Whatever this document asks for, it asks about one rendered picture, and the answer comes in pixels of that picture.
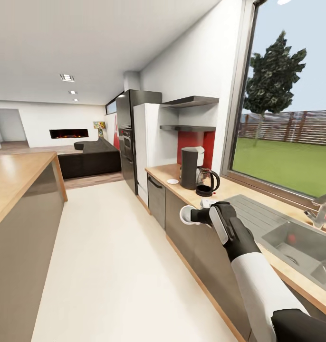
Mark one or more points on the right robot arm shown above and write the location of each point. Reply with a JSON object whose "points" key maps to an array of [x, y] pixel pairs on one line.
{"points": [[275, 314]]}

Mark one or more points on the paper coffee filter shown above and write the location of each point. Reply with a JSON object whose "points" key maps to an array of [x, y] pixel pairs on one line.
{"points": [[200, 150]]}

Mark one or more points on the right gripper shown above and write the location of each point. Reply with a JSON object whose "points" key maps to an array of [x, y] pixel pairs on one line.
{"points": [[198, 216]]}

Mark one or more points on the oven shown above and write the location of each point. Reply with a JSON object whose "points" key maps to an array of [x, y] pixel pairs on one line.
{"points": [[128, 142]]}

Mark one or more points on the dishwasher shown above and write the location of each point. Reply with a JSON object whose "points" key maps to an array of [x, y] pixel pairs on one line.
{"points": [[156, 198]]}

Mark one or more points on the coffee cup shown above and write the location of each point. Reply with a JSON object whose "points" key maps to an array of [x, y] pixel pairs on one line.
{"points": [[185, 215]]}

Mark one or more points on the electric kettle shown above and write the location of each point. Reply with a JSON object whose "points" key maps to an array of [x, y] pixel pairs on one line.
{"points": [[205, 182]]}

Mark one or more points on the countertop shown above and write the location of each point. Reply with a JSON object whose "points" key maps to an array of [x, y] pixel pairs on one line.
{"points": [[227, 189]]}

